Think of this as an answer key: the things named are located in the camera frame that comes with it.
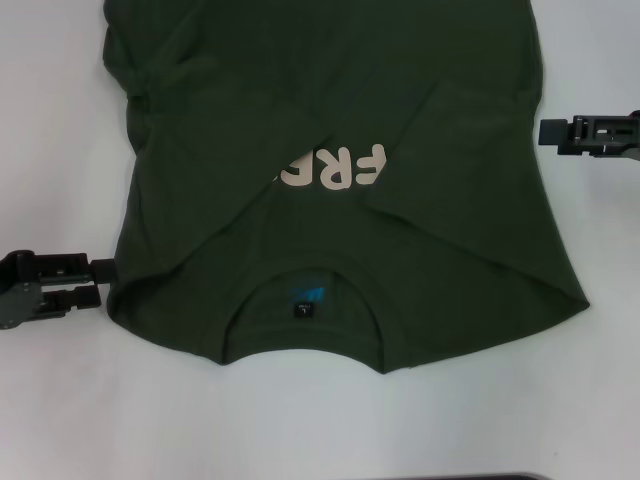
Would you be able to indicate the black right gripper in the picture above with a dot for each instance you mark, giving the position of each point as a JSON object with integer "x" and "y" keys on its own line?
{"x": 631, "y": 135}

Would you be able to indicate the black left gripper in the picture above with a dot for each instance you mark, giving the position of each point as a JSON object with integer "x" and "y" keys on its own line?
{"x": 17, "y": 295}

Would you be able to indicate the dark green FREE t-shirt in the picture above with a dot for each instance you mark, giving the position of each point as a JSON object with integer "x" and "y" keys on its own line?
{"x": 325, "y": 75}

